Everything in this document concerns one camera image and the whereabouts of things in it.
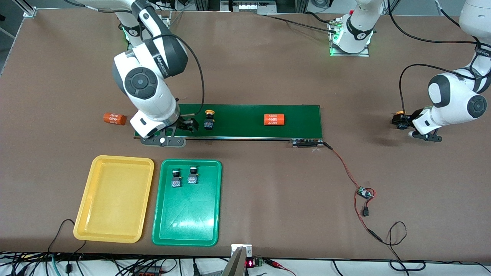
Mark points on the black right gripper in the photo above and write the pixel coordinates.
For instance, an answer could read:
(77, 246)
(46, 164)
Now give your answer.
(187, 124)

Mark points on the yellow push button switch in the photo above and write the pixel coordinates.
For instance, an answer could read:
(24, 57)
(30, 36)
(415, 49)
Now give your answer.
(209, 122)
(402, 122)

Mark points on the green push button switch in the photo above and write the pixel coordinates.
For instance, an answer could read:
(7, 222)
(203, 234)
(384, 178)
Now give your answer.
(175, 180)
(193, 177)

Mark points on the orange 4680 battery cylinder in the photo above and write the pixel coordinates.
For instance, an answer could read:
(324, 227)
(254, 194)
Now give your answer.
(274, 119)
(114, 119)

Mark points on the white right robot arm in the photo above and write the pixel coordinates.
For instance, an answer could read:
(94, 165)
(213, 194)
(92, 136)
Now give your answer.
(142, 82)

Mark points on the green conveyor belt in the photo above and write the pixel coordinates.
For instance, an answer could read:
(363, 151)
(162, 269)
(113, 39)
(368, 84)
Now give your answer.
(238, 122)

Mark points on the small controller circuit board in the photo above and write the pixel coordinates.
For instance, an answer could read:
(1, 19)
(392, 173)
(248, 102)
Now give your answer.
(364, 193)

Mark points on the green plastic tray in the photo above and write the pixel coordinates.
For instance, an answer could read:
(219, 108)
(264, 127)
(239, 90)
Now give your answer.
(188, 214)

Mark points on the yellow plastic tray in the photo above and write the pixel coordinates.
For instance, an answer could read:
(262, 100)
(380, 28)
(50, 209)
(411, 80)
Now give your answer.
(115, 199)

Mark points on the grey box with white lights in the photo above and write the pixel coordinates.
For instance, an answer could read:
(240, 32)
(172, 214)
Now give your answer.
(247, 7)

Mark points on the red digit display module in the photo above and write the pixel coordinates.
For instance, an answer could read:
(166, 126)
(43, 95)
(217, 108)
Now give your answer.
(251, 263)

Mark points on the black power strip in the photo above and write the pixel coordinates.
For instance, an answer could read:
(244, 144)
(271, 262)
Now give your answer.
(147, 271)

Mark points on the red clip lead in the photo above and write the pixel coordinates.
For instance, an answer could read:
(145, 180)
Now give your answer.
(278, 264)

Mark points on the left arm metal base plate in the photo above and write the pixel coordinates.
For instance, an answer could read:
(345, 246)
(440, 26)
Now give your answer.
(364, 53)

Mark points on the silver camera mount bracket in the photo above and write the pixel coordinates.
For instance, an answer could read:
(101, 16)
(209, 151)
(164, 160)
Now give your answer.
(238, 260)

